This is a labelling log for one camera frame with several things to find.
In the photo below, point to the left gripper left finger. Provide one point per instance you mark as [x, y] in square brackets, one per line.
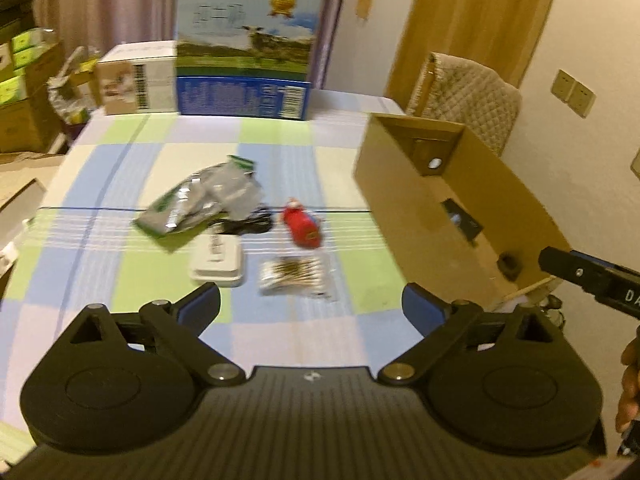
[176, 328]

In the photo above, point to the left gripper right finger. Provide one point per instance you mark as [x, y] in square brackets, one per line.
[442, 326]

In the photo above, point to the brown hair scrunchie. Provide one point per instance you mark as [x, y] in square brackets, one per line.
[510, 266]

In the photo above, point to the silver green foil pouch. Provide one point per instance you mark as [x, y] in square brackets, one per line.
[189, 203]

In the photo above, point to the black Flyco shaver box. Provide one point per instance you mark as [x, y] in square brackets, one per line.
[462, 220]

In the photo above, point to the person's right hand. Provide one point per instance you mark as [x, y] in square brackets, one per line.
[628, 405]

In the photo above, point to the white power adapter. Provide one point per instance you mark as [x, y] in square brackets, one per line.
[217, 258]

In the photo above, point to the brown cardboard box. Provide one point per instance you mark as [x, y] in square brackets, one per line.
[406, 167]

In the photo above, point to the checkered bed sheet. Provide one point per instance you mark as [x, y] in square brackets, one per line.
[84, 246]

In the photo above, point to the bag of cotton swabs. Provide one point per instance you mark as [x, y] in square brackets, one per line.
[308, 276]

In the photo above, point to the red toy figure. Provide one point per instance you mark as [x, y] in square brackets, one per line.
[302, 226]

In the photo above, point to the quilted beige chair cover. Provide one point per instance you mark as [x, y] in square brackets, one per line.
[458, 90]

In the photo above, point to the blue flat box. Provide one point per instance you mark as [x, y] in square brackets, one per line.
[242, 97]

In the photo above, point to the white brown product box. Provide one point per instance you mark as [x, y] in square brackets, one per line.
[138, 78]

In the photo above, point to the crumpled plastic bag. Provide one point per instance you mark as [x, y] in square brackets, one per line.
[74, 91]

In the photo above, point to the milk carton gift box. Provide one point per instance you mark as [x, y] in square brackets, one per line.
[246, 38]

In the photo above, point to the wooden door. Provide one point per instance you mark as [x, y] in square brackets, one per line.
[499, 34]

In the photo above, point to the cardboard boxes with tissue packs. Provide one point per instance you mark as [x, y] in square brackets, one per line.
[28, 120]

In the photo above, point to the black folding rack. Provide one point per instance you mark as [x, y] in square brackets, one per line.
[16, 16]

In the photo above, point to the wall socket plate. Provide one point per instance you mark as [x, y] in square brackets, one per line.
[581, 99]
[562, 85]

